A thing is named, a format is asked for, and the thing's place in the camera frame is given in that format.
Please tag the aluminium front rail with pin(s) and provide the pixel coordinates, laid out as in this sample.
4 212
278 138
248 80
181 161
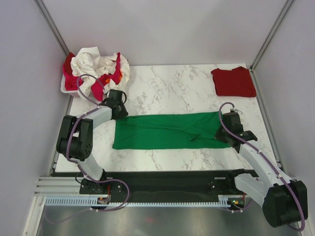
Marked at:
49 184

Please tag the white slotted cable duct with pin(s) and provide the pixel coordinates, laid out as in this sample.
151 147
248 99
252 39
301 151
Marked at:
94 201

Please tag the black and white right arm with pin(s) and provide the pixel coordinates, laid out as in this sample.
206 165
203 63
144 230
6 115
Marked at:
282 199

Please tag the aluminium frame post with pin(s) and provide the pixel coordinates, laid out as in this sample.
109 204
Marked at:
272 32
52 25

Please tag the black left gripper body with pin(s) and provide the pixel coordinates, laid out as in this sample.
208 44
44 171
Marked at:
122 111

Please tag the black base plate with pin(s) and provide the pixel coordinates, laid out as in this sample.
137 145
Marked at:
171 185

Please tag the folded dark red t shirt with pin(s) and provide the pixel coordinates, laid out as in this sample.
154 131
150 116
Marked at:
235 82

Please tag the right aluminium frame post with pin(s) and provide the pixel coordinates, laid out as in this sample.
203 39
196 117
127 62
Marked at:
272 32

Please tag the left aluminium frame post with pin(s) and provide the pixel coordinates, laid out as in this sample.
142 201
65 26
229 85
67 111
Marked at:
52 25

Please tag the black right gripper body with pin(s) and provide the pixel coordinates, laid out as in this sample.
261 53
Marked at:
221 135

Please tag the green t shirt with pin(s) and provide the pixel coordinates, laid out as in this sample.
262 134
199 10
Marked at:
174 131

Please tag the crumpled white shirt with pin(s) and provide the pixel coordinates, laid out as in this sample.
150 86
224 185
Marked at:
124 72
93 69

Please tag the white laundry basket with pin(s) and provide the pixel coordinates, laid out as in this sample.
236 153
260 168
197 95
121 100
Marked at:
73 93

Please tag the crumpled red shirt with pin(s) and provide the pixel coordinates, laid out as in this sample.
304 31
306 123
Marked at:
67 63

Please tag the crumpled pink shirt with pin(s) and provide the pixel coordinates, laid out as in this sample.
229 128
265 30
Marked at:
73 83

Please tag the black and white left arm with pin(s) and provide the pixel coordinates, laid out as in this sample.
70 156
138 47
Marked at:
75 140

